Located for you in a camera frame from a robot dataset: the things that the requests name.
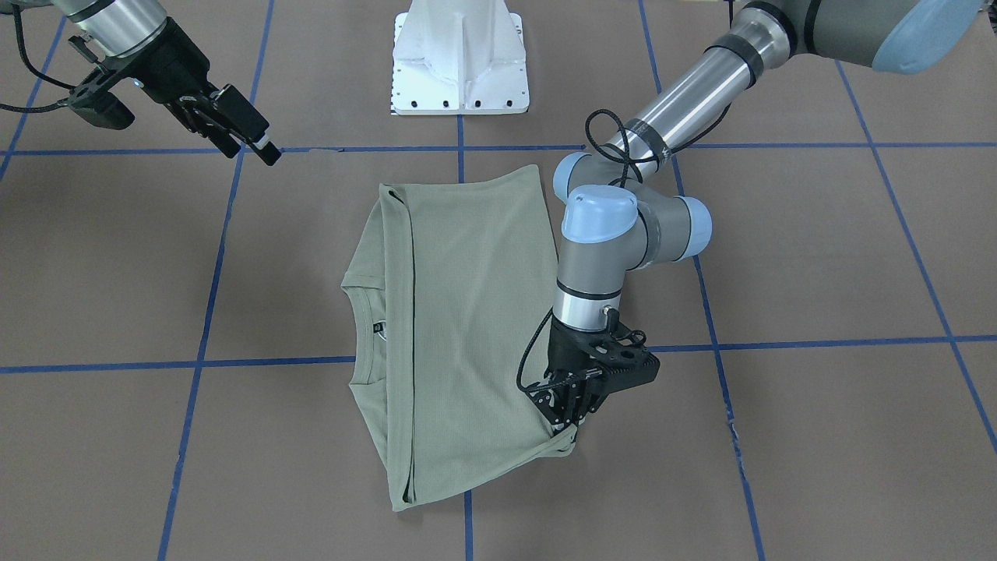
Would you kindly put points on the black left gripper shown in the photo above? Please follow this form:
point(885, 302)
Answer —
point(562, 354)

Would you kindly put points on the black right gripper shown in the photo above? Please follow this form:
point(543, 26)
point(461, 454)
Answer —
point(166, 71)

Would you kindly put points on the olive green long-sleeve shirt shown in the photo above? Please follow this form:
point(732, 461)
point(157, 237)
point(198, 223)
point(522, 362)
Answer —
point(447, 285)

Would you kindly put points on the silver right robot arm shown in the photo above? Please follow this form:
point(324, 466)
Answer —
point(138, 40)

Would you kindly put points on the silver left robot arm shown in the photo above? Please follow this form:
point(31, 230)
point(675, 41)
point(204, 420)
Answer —
point(862, 249)

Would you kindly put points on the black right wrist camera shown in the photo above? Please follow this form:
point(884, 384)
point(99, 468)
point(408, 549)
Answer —
point(97, 105)

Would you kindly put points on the white metal pedestal base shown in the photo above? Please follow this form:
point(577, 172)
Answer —
point(459, 58)

